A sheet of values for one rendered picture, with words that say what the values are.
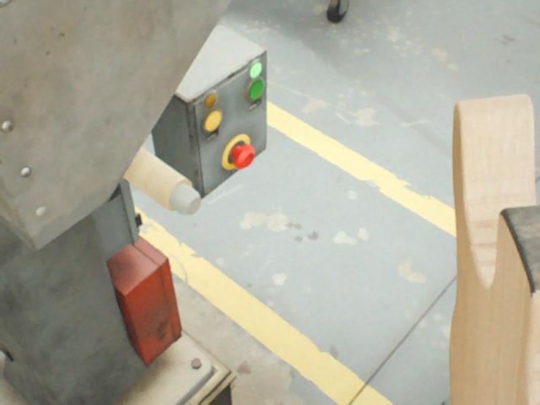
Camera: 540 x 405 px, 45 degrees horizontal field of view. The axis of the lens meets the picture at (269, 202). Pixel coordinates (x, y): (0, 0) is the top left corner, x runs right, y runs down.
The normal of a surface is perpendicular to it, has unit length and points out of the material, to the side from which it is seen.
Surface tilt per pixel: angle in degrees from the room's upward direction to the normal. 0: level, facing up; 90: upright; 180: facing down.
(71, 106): 90
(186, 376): 8
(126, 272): 0
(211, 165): 90
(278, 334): 0
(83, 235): 90
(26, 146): 90
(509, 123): 54
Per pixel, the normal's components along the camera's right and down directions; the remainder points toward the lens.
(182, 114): -0.66, 0.56
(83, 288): 0.75, 0.51
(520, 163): -0.10, 0.33
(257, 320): 0.00, -0.65
